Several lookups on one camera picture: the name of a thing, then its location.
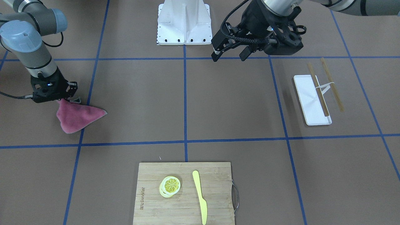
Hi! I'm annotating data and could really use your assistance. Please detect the white rectangular tray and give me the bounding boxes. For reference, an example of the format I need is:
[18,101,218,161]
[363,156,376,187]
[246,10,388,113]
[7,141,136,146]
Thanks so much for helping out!
[294,74,332,126]

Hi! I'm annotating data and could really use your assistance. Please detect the wooden chopstick beside tray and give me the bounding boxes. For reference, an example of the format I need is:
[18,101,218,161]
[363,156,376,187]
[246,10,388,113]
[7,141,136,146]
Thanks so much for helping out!
[320,57,345,112]

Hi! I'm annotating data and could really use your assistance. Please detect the pink red towel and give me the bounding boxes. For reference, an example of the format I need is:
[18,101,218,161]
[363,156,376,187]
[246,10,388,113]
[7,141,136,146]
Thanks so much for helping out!
[56,99,107,134]

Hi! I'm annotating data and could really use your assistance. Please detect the wooden chopstick on tray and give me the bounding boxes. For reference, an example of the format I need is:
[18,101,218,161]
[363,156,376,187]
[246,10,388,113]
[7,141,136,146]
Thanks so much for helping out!
[307,63,330,117]

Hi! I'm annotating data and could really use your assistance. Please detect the yellow lemon slices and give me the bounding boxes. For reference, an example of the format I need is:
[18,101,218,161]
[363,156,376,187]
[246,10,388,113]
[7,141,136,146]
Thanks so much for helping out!
[159,176,181,198]

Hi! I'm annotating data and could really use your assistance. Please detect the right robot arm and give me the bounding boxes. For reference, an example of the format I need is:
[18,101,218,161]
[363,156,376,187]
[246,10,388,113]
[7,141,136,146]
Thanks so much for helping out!
[0,0,78,103]

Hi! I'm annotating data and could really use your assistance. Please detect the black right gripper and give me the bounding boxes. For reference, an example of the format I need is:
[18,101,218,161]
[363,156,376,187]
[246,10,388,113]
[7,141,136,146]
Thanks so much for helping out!
[31,70,82,104]

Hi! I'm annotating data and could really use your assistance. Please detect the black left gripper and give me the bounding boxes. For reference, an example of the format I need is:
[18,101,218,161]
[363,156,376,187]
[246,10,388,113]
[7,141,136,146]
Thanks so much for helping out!
[211,0,282,62]

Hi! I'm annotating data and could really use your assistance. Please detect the white chopstick rest strip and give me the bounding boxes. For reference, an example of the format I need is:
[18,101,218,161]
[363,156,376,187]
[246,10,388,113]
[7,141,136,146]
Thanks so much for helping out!
[315,82,334,95]

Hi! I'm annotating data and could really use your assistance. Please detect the yellow plastic knife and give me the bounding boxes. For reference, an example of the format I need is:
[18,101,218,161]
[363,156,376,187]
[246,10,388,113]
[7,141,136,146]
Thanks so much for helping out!
[192,170,208,225]

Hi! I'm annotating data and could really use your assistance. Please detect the wooden cutting board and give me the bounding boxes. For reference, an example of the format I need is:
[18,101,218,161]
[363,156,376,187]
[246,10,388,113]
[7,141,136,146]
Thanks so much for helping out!
[133,162,235,225]

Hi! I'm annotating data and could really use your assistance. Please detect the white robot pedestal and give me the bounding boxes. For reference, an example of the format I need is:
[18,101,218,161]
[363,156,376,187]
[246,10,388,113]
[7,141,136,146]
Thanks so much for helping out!
[156,0,212,45]

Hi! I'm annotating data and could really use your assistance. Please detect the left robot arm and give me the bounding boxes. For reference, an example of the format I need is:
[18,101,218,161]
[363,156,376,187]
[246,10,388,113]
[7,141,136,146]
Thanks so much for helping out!
[211,0,400,62]

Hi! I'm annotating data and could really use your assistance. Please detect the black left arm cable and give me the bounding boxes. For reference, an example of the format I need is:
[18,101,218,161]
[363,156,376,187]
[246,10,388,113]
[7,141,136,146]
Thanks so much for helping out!
[220,0,278,44]

